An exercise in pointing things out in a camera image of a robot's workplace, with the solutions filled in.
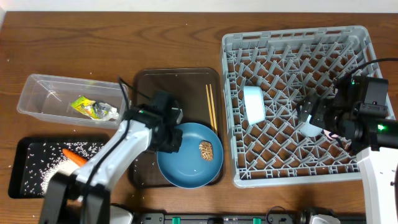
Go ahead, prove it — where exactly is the black plastic bin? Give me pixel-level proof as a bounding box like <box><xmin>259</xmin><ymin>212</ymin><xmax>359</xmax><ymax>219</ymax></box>
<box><xmin>8</xmin><ymin>135</ymin><xmax>109</xmax><ymax>198</ymax></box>

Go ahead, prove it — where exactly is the green snack wrapper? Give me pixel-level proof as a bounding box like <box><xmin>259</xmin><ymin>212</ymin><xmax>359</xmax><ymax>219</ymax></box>
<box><xmin>71</xmin><ymin>96</ymin><xmax>119</xmax><ymax>121</ymax></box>

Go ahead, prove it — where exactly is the pink cup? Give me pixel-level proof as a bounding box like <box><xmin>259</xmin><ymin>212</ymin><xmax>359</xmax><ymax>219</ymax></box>
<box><xmin>323</xmin><ymin>129</ymin><xmax>340</xmax><ymax>139</ymax></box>

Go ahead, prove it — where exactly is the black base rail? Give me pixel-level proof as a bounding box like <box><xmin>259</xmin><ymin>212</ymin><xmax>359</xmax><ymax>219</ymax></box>
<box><xmin>108</xmin><ymin>203</ymin><xmax>368</xmax><ymax>224</ymax></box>

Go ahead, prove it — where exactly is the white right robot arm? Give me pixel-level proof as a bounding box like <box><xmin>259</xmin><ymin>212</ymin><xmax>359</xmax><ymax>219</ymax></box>
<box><xmin>296</xmin><ymin>76</ymin><xmax>397</xmax><ymax>223</ymax></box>

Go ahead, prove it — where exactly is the wooden chopstick right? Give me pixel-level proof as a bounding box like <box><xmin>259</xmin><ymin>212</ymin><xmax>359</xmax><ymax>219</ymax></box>
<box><xmin>209</xmin><ymin>84</ymin><xmax>218</xmax><ymax>136</ymax></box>

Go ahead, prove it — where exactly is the light blue rice bowl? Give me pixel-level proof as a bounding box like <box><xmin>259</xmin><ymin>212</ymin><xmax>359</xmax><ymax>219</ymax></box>
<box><xmin>243</xmin><ymin>86</ymin><xmax>266</xmax><ymax>125</ymax></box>

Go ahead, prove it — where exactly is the brown shiitake mushroom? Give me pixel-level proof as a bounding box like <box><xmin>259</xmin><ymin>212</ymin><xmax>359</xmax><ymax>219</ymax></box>
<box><xmin>199</xmin><ymin>141</ymin><xmax>214</xmax><ymax>161</ymax></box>

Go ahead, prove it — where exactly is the clear plastic bin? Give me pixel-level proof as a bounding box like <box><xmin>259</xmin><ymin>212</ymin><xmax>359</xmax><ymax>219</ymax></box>
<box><xmin>17</xmin><ymin>74</ymin><xmax>126</xmax><ymax>129</ymax></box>

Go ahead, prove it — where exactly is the large blue plate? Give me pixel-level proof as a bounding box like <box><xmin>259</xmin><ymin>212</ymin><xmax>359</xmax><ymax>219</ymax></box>
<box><xmin>157</xmin><ymin>123</ymin><xmax>224</xmax><ymax>189</ymax></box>

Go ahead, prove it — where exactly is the light blue cup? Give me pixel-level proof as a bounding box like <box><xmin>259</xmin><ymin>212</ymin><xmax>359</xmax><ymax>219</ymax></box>
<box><xmin>300</xmin><ymin>122</ymin><xmax>323</xmax><ymax>138</ymax></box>

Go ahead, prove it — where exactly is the wooden chopstick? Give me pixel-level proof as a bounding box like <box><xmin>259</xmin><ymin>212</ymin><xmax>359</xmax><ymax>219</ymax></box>
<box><xmin>209</xmin><ymin>84</ymin><xmax>218</xmax><ymax>136</ymax></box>
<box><xmin>205</xmin><ymin>84</ymin><xmax>215</xmax><ymax>132</ymax></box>

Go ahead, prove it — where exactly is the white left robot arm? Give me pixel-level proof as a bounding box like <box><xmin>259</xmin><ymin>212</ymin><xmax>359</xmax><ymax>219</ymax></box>
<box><xmin>39</xmin><ymin>91</ymin><xmax>183</xmax><ymax>223</ymax></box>

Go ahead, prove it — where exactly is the grey dishwasher rack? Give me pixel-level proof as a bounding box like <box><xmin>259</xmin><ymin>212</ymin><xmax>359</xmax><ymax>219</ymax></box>
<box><xmin>221</xmin><ymin>26</ymin><xmax>383</xmax><ymax>188</ymax></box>

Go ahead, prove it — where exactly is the orange carrot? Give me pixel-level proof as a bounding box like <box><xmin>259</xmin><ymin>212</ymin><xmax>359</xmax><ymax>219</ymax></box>
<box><xmin>62</xmin><ymin>149</ymin><xmax>87</xmax><ymax>167</ymax></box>

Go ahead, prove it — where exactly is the wooden chopstick left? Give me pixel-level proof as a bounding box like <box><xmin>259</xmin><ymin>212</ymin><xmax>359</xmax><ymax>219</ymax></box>
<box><xmin>205</xmin><ymin>84</ymin><xmax>215</xmax><ymax>132</ymax></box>

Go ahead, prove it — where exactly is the brown serving tray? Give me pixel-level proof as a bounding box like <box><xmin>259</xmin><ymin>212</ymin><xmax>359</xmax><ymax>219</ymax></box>
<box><xmin>128</xmin><ymin>68</ymin><xmax>223</xmax><ymax>189</ymax></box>

